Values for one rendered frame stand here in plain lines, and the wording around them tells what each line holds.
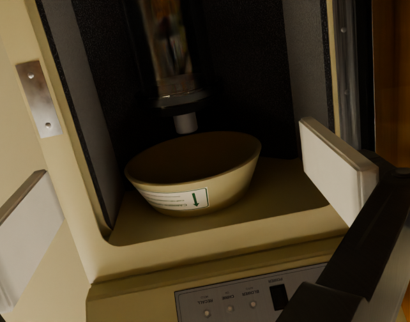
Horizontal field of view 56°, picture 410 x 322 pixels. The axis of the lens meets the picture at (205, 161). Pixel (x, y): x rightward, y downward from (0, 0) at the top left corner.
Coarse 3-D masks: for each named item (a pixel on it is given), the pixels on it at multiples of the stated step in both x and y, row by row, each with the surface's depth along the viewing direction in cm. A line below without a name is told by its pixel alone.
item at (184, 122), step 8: (192, 104) 43; (200, 104) 44; (208, 104) 45; (152, 112) 46; (160, 112) 44; (168, 112) 44; (176, 112) 44; (184, 112) 44; (192, 112) 47; (176, 120) 47; (184, 120) 47; (192, 120) 47; (176, 128) 48; (184, 128) 47; (192, 128) 47
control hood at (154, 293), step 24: (336, 240) 43; (216, 264) 43; (240, 264) 42; (264, 264) 41; (288, 264) 41; (96, 288) 43; (120, 288) 42; (144, 288) 41; (168, 288) 41; (96, 312) 41; (120, 312) 40; (144, 312) 40; (168, 312) 40
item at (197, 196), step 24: (168, 144) 57; (192, 144) 57; (216, 144) 56; (240, 144) 54; (144, 168) 53; (168, 168) 56; (192, 168) 57; (216, 168) 56; (240, 168) 43; (144, 192) 45; (168, 192) 43; (192, 192) 42; (216, 192) 43; (240, 192) 46; (192, 216) 45
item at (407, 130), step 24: (384, 0) 29; (408, 0) 27; (384, 24) 30; (408, 24) 28; (384, 48) 31; (408, 48) 28; (384, 72) 32; (408, 72) 29; (384, 96) 32; (408, 96) 29; (384, 120) 33; (408, 120) 30; (384, 144) 34; (408, 144) 31
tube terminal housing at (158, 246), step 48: (0, 0) 33; (48, 48) 37; (336, 96) 38; (48, 144) 38; (288, 192) 47; (96, 240) 42; (144, 240) 42; (192, 240) 42; (240, 240) 43; (288, 240) 43
